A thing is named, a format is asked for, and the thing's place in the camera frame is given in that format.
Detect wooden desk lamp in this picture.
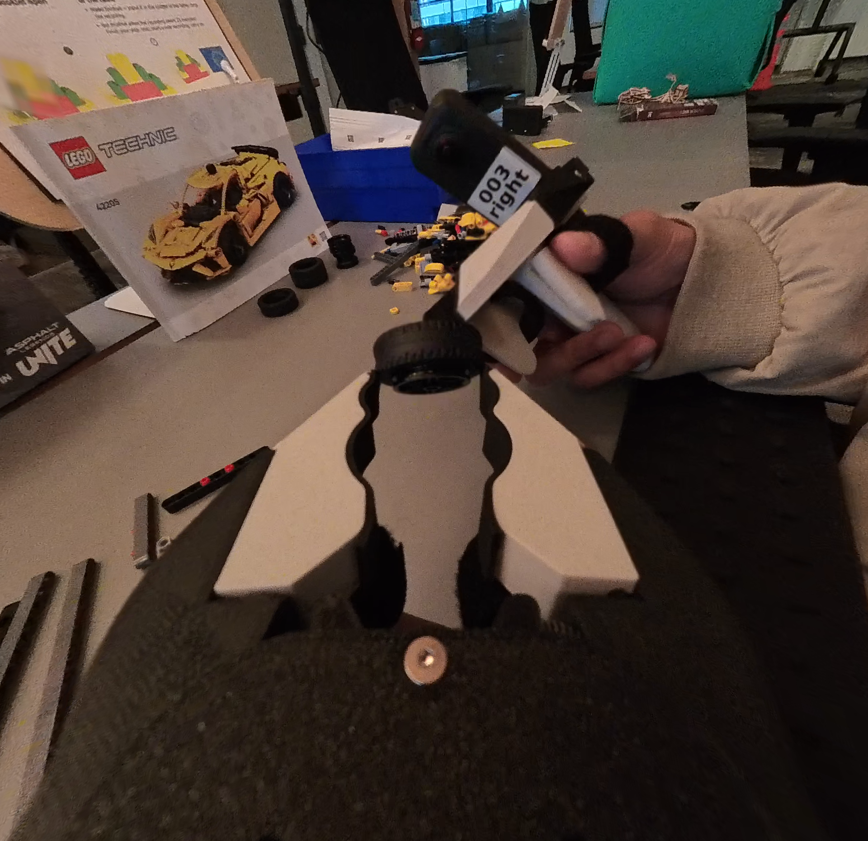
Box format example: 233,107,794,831
525,0,584,113

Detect white flat board base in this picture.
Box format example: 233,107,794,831
105,288,160,320

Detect folded white instruction sheets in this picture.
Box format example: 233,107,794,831
329,107,425,151

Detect short grey beam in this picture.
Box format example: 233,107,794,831
132,494,160,569

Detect person's beige jacket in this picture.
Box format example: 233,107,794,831
837,417,868,537

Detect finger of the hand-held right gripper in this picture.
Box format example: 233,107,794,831
456,203,557,321
473,300,538,377

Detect grey desk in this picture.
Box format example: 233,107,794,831
0,91,750,788

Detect dark toy car box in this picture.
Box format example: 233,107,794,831
0,244,96,411

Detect pile of toy bricks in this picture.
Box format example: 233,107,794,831
369,207,503,296

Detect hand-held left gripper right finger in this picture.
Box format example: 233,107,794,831
456,368,640,629

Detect long black beam red pins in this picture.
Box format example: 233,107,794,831
0,571,55,686

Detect black beam two red pins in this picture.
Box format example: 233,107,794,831
161,446,272,515

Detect white booklet yellow car picture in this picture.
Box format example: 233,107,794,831
10,78,326,342

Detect blue plastic bin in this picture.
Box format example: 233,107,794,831
295,132,455,223

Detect dark grey long toy beam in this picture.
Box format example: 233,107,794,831
14,559,96,808

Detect person's right hand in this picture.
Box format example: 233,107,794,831
528,209,697,389

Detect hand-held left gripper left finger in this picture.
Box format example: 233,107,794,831
213,372,408,629

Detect black standing panel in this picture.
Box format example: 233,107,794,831
302,0,428,113

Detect black perforated armrest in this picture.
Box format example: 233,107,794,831
613,373,868,841

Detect black device green light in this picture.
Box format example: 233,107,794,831
502,91,547,137

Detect person's right forearm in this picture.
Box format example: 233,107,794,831
651,182,868,404

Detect brown wooden model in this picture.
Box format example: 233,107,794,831
617,75,718,123

